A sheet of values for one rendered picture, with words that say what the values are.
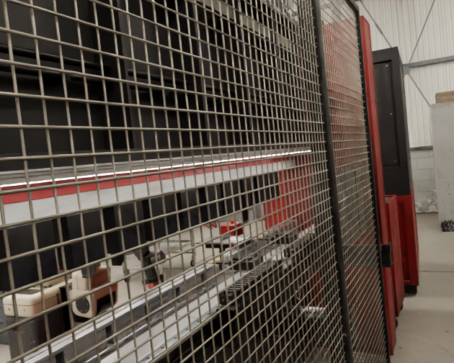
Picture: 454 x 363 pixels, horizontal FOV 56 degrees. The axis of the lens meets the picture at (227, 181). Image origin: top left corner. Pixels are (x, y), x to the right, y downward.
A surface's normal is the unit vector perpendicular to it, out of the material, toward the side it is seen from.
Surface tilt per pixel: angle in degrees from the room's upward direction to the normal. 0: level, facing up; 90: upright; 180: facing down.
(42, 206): 90
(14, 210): 90
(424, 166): 90
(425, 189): 90
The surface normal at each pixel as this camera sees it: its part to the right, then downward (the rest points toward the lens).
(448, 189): -0.41, 0.09
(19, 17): 0.88, -0.07
